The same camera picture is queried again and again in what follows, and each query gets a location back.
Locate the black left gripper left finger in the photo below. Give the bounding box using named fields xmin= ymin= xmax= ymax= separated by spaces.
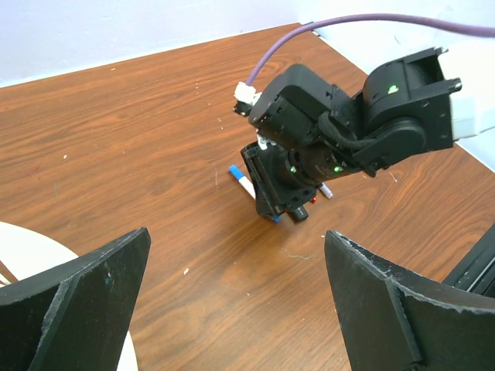
xmin=0 ymin=226 xmax=152 ymax=371

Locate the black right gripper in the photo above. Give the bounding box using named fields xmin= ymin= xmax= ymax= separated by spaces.
xmin=241 ymin=141 xmax=319 ymax=220

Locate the white blue-tipped marker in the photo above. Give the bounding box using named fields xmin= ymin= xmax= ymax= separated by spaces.
xmin=236 ymin=175 xmax=256 ymax=200

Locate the white plastic basket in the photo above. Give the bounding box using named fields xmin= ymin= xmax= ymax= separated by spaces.
xmin=0 ymin=222 xmax=139 ymax=371

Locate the blue pen cap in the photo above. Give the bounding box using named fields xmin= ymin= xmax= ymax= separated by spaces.
xmin=228 ymin=165 xmax=244 ymax=181

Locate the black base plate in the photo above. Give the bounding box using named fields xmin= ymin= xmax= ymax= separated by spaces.
xmin=442 ymin=224 xmax=495 ymax=298

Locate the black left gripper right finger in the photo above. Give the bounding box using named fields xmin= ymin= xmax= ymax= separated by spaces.
xmin=324 ymin=231 xmax=494 ymax=370

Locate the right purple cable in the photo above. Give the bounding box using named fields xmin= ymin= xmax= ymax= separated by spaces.
xmin=245 ymin=13 xmax=495 ymax=86

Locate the black green highlighter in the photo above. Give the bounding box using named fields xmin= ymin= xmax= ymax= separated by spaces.
xmin=289 ymin=206 xmax=309 ymax=223

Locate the purple marker pen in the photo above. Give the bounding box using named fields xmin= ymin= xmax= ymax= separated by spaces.
xmin=319 ymin=183 xmax=333 ymax=199

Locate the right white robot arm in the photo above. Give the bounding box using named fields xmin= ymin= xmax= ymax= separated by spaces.
xmin=234 ymin=42 xmax=494 ymax=221

